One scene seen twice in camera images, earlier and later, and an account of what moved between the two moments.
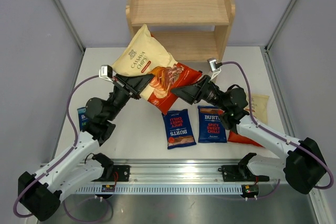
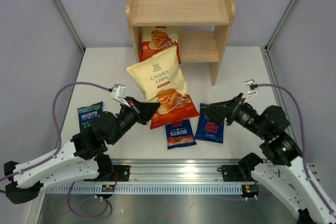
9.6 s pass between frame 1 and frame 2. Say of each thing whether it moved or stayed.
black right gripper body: moved
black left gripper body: moved
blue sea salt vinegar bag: stayed
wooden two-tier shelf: stayed
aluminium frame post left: stayed
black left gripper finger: moved
